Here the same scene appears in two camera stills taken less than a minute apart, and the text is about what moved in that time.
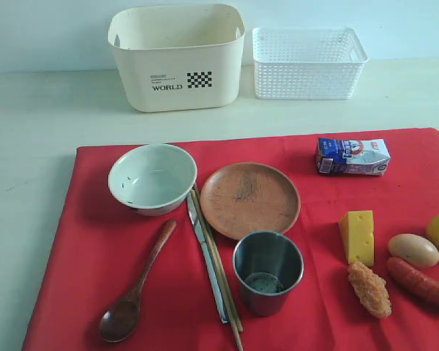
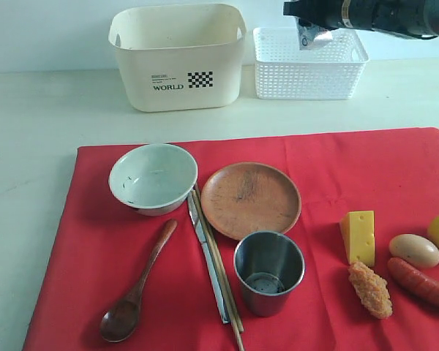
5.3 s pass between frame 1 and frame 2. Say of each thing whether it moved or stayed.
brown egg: stayed
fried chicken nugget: stayed
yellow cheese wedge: stayed
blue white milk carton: moved
